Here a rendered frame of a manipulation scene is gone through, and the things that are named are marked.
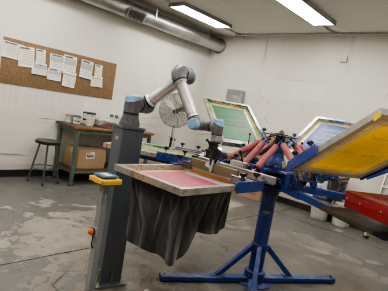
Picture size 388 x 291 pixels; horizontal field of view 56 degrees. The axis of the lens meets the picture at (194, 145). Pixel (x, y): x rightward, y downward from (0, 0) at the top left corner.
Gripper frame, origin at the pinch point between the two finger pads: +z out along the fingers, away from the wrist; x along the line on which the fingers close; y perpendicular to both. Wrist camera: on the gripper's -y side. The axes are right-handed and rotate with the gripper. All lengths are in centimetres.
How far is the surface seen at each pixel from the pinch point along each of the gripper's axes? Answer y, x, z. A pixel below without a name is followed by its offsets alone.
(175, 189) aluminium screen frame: -24, 60, 4
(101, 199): 11, 79, 17
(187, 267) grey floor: 50, -51, 100
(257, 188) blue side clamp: -29.8, -11.3, 4.9
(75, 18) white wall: 379, -94, -149
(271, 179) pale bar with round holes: -32.9, -21.7, -1.3
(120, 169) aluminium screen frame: 23, 60, 3
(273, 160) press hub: -1, -78, -9
